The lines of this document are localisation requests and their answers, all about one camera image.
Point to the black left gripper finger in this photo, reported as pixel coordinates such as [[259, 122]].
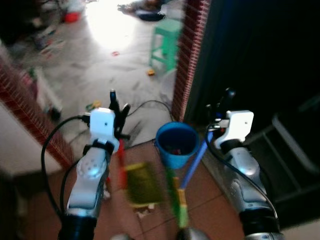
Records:
[[114, 101], [125, 111]]

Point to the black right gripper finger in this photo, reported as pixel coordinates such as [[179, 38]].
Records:
[[212, 111], [228, 100]]

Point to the small red floor scrap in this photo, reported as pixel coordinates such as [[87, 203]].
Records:
[[116, 53]]

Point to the small yellow toy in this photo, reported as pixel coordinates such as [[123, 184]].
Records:
[[150, 72]]

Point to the blue plastic bucket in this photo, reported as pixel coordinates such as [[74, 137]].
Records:
[[176, 145]]

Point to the crumpled white paper ball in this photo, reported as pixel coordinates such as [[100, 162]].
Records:
[[106, 192]]

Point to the white leaning board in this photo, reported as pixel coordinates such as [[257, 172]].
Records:
[[47, 92]]

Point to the dark metal shelf rack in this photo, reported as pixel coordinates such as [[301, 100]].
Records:
[[287, 145]]

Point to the green plastic stool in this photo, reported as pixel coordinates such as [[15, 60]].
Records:
[[167, 42]]

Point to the small white paper scrap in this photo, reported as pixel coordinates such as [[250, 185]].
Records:
[[143, 212]]

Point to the dark blue basin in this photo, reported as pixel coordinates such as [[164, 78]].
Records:
[[150, 16]]

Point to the red plastic basin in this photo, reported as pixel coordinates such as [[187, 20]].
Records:
[[72, 17]]

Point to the grey robot left leg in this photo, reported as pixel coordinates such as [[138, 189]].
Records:
[[122, 237]]

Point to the grey robot leg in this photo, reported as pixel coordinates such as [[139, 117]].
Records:
[[122, 237], [194, 235]]

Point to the grey robot right leg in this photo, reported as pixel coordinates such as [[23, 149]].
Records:
[[194, 235]]

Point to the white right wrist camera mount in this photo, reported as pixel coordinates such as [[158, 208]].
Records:
[[239, 124]]

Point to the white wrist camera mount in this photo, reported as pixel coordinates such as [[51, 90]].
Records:
[[102, 122], [239, 124]]

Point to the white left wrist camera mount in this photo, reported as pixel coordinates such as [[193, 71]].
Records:
[[102, 122]]

